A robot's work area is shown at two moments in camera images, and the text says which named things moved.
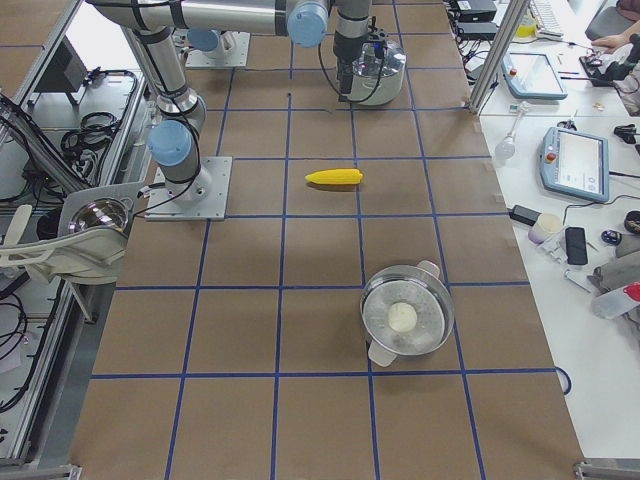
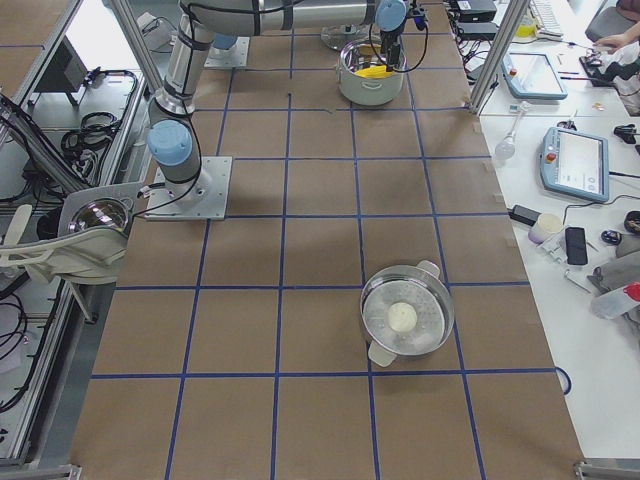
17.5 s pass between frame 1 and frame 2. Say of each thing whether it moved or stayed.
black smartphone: stayed
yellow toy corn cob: moved
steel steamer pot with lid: stayed
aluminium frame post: stayed
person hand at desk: stayed
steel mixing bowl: stayed
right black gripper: moved
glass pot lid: moved
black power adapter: stayed
